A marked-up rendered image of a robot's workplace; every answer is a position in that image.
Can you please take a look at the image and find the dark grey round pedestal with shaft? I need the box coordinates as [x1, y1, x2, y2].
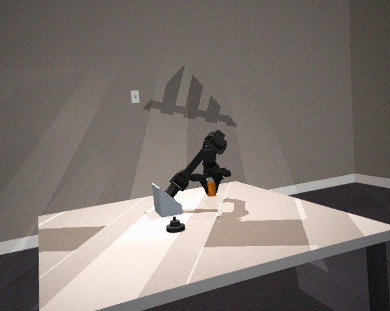
[166, 216, 185, 233]

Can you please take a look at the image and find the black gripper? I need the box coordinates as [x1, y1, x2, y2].
[189, 160, 231, 194]

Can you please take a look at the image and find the orange knob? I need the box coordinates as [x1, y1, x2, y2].
[207, 182, 216, 197]

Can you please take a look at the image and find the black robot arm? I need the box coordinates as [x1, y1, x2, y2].
[165, 130, 227, 198]

